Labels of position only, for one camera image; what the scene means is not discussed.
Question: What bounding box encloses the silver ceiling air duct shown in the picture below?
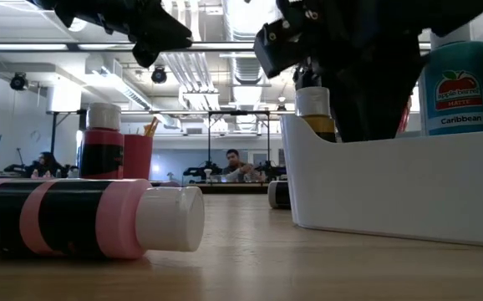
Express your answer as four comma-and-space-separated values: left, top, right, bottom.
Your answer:
222, 0, 280, 87

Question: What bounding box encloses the dark background workbench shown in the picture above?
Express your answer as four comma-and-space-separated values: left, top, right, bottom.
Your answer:
153, 180, 287, 196

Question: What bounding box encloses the pink paint bottle black label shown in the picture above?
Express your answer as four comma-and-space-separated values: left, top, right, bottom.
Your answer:
0, 178, 206, 261

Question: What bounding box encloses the black aluminium rig frame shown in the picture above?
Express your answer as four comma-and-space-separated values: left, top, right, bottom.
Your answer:
0, 40, 259, 53

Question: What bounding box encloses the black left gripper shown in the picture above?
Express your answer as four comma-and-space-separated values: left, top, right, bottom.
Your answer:
53, 0, 194, 69

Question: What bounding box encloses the white box on stand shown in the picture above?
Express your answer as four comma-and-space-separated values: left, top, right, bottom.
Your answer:
45, 83, 83, 114

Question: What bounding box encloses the black background rig frame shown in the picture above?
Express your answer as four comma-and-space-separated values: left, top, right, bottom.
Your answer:
206, 110, 272, 166

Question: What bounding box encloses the red plastic cup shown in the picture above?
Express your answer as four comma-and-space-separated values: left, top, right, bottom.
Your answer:
122, 133, 155, 181

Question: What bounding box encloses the black ceiling camera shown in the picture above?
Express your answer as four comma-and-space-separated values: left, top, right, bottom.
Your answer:
150, 64, 168, 84
9, 71, 28, 91

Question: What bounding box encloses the white paint bottle black label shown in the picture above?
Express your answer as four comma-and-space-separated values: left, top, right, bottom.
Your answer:
267, 180, 292, 211

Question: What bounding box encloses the yellow paint bottle black label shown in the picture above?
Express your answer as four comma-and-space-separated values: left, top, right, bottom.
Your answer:
294, 86, 338, 144

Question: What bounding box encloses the white plastic bin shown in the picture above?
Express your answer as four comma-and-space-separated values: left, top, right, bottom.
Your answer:
280, 113, 483, 251

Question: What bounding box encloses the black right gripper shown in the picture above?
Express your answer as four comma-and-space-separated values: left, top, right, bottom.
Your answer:
253, 0, 430, 142

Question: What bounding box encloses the person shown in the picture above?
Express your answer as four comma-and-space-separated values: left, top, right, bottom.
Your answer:
24, 150, 66, 180
222, 148, 264, 184

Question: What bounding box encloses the turquoise paint bottle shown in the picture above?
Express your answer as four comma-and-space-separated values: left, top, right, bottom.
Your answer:
417, 24, 483, 137

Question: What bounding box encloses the red paint bottle black label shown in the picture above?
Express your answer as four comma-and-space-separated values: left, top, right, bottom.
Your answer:
78, 101, 126, 181

